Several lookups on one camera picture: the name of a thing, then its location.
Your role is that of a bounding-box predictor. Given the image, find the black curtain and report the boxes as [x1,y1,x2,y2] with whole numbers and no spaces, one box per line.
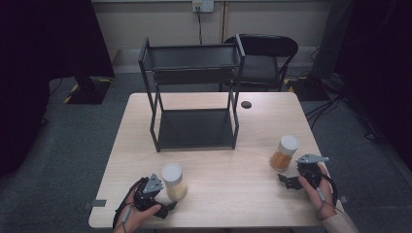
[334,0,412,163]
[0,0,116,178]

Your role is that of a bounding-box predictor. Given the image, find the black power cable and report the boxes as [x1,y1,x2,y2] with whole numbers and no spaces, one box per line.
[195,6,204,46]

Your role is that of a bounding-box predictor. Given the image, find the pale powder jar white lid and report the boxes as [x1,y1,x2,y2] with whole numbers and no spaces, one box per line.
[161,162,189,202]

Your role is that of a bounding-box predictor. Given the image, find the black two-tier metal rack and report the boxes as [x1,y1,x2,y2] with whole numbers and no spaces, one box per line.
[138,33,246,153]

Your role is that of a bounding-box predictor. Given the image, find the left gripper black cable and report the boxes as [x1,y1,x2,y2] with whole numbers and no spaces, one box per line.
[112,177,144,229]

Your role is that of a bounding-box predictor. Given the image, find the black folding chair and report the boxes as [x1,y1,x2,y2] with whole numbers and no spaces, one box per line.
[219,33,299,92]

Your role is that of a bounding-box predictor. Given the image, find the right gripper grey wrist cord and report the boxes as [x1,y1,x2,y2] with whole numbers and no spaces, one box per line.
[314,185,344,221]

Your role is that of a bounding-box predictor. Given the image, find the gripper grey wrist cord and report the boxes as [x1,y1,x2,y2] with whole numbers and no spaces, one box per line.
[120,203,134,233]
[314,185,344,221]

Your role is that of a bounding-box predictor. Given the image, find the black floor cables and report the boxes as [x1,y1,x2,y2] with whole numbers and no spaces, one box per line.
[304,92,345,131]

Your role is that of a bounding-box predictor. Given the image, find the left gripper grey wrist cord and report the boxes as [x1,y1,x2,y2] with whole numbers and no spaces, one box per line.
[120,203,134,233]

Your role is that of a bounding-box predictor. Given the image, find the white wall outlet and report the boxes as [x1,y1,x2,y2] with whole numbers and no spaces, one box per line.
[191,0,215,14]

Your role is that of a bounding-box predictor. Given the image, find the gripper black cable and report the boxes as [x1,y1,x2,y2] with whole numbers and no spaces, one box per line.
[319,173,339,208]
[112,177,144,229]

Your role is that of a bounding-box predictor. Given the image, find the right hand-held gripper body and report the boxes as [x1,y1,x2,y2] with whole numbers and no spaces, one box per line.
[295,153,330,189]

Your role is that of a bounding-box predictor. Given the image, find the person's right hand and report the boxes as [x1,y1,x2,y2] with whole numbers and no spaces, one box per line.
[297,164,337,221]

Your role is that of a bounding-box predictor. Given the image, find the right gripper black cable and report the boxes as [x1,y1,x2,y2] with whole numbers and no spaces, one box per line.
[319,173,339,208]

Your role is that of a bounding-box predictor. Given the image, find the orange powder jar white lid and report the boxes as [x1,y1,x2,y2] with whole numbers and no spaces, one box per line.
[269,135,300,172]

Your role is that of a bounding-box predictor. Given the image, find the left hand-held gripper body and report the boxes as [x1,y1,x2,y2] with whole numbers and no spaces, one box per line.
[133,173,164,213]

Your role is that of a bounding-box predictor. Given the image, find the grey curtain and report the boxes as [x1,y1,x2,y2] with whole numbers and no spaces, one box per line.
[310,0,355,81]

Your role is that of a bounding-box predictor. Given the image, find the person's left hand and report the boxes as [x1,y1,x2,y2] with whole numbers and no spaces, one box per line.
[114,188,162,233]

